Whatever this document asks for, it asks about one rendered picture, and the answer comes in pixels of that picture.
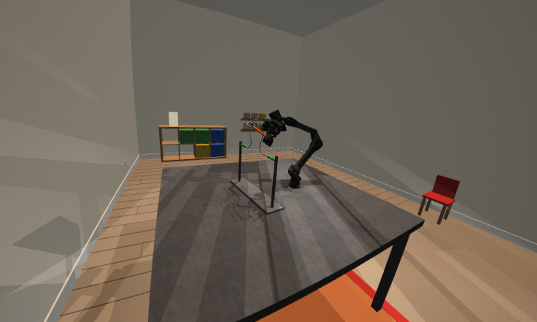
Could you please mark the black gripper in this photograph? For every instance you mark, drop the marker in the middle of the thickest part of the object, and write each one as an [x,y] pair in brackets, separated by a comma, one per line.
[272,132]

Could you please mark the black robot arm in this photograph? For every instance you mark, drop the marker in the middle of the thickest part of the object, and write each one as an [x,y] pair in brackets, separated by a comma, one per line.
[315,145]

